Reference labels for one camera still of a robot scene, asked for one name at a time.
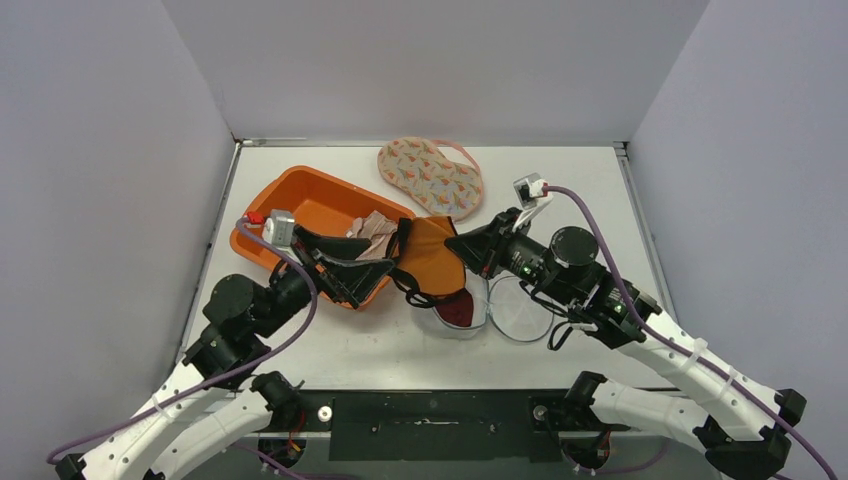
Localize dark red bra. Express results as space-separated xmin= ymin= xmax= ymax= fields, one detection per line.
xmin=434 ymin=288 xmax=474 ymax=329

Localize orange bra black straps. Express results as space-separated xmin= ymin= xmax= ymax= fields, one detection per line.
xmin=387 ymin=215 xmax=470 ymax=309

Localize floral padded bra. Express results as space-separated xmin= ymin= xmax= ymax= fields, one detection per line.
xmin=376 ymin=136 xmax=484 ymax=220

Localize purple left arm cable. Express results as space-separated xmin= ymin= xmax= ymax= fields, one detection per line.
xmin=46 ymin=217 xmax=319 ymax=465

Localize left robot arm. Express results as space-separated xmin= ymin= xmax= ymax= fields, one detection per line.
xmin=47 ymin=214 xmax=395 ymax=479

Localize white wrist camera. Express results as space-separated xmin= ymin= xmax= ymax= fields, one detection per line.
xmin=262 ymin=209 xmax=296 ymax=249
xmin=513 ymin=173 xmax=552 ymax=231

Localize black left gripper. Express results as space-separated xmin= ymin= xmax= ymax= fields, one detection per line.
xmin=257 ymin=223 xmax=397 ymax=336

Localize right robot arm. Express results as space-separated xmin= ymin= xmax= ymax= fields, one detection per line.
xmin=445 ymin=208 xmax=806 ymax=479

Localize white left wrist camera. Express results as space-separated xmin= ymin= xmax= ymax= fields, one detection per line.
xmin=262 ymin=209 xmax=296 ymax=249

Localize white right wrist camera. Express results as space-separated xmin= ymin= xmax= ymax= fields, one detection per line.
xmin=513 ymin=173 xmax=552 ymax=231

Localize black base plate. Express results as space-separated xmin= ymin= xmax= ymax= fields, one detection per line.
xmin=258 ymin=389 xmax=611 ymax=466

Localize beige crumpled garment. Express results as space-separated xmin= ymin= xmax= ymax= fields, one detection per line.
xmin=345 ymin=211 xmax=398 ymax=260

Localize orange plastic tub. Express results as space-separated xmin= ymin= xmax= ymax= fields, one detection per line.
xmin=203 ymin=166 xmax=414 ymax=321

